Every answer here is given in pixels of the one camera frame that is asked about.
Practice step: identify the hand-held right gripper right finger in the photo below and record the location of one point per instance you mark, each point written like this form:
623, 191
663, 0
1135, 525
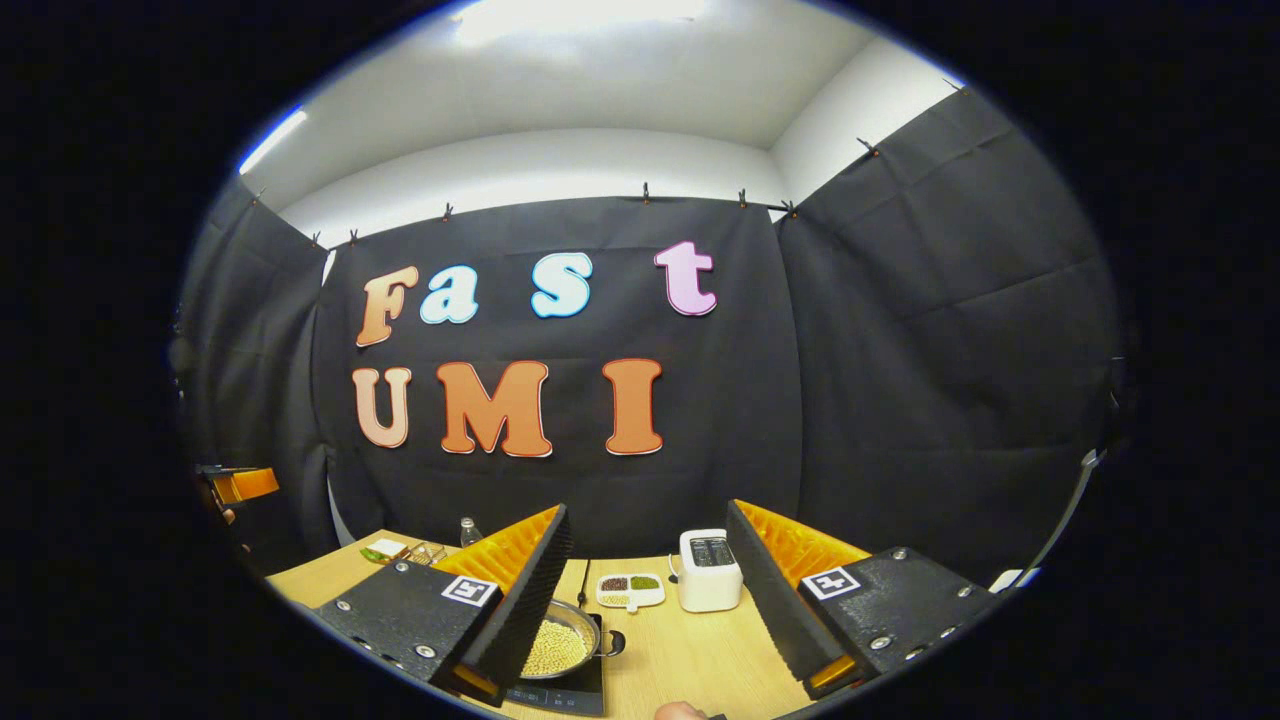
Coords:
780, 600

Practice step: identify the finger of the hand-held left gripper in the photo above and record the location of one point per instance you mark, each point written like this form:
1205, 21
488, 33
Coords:
248, 484

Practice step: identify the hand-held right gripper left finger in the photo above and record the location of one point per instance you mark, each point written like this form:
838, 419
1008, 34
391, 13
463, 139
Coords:
520, 600

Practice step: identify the black induction cooktop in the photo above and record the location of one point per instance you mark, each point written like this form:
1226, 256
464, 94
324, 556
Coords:
590, 690

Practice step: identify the white toaster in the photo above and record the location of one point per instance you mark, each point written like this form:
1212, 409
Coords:
710, 575

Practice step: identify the clear plastic water bottle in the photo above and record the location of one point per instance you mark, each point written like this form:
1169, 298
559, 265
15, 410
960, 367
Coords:
470, 533

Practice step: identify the white divided dish of beans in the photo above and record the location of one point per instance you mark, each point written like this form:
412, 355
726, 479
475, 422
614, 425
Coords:
630, 588

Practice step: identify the sandwich with lettuce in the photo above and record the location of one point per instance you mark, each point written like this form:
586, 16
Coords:
385, 550

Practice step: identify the ceiling light strip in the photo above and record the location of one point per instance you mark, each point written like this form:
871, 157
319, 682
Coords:
580, 18
272, 140

